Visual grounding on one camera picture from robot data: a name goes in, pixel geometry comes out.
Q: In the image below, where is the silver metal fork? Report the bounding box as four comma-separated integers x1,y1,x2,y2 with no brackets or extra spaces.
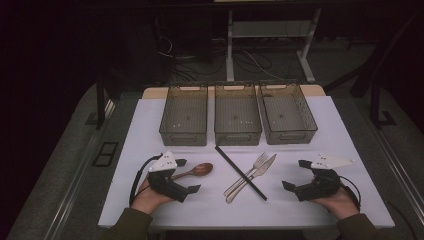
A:
223,152,270,197

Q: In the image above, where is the silver metal knife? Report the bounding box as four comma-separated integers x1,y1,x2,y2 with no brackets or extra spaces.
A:
225,153,278,205

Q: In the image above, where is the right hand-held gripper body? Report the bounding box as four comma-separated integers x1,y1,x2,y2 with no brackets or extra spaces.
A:
294,153,357,203

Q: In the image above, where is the black chopstick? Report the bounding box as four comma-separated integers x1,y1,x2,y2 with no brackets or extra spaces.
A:
214,145,268,202

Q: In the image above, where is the smoky clear plastic bin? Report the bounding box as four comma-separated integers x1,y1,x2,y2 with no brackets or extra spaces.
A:
257,79,319,146
158,83,209,147
214,82,263,147

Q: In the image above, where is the black floor cable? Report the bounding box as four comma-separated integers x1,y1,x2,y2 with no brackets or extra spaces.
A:
384,199,418,240

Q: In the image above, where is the black metal stand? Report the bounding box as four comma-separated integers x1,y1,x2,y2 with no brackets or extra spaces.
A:
324,9,398,129

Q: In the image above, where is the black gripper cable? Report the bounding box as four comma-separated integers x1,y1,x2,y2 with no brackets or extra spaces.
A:
339,174,363,213
128,153,164,208

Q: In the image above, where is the tangle of floor cables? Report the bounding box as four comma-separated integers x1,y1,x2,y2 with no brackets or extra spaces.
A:
156,16,284,83

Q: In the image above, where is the person's left hand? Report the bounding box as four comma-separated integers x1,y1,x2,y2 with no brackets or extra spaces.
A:
130,178,174,216

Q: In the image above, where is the brown wooden spoon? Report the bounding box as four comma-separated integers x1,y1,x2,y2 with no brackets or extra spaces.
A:
171,162,214,181

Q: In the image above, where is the white metal stand frame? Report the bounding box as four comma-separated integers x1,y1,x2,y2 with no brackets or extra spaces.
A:
225,8,323,84

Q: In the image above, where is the person's right hand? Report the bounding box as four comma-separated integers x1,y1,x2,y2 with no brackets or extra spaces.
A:
311,182,360,221

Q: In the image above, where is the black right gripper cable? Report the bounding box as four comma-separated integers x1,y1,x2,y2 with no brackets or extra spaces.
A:
339,174,363,213

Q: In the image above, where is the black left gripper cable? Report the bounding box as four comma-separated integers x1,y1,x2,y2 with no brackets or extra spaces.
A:
128,153,164,208

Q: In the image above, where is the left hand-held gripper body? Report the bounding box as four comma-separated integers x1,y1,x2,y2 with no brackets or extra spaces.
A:
147,150,189,204

